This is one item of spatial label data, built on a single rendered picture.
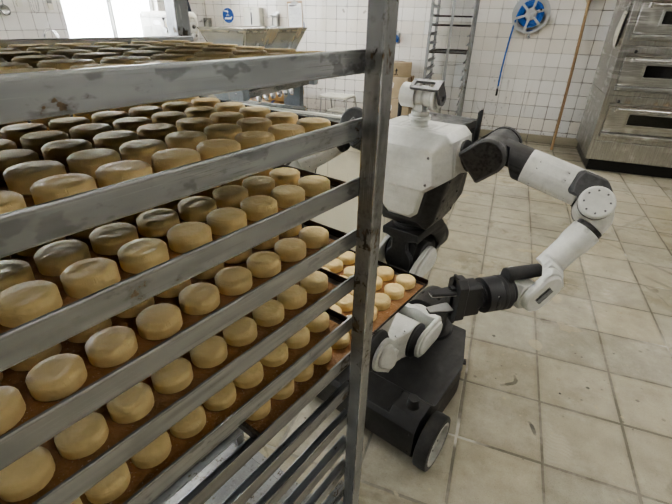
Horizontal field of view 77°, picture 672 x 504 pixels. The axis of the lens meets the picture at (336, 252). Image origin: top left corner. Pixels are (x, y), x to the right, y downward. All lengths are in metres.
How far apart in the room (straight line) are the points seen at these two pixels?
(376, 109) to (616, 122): 4.65
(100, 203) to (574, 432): 1.84
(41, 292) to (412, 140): 0.98
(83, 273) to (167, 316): 0.11
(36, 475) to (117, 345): 0.14
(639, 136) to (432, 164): 4.16
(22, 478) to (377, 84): 0.60
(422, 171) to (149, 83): 0.91
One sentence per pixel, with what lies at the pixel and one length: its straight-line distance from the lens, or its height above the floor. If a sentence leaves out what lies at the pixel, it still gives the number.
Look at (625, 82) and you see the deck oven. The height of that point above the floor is 0.88.
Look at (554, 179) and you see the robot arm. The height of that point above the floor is 1.04.
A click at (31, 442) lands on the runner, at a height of 1.04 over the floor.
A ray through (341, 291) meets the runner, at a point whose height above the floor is 0.96.
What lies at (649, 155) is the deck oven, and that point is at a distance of 5.38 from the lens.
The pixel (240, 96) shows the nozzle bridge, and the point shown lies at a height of 1.04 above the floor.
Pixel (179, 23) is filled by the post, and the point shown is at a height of 1.36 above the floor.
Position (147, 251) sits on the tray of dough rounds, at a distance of 0.49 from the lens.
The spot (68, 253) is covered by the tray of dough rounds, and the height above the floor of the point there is 1.15.
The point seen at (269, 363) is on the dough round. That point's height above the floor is 0.87.
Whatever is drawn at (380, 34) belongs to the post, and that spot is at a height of 1.35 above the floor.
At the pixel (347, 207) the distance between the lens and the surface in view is 2.18.
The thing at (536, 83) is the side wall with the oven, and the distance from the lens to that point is 6.09.
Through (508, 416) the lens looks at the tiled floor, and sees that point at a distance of 1.92.
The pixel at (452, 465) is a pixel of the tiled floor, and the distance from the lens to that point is 1.71.
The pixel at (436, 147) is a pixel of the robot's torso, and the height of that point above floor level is 1.07.
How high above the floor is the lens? 1.37
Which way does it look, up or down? 29 degrees down
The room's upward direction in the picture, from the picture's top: 1 degrees clockwise
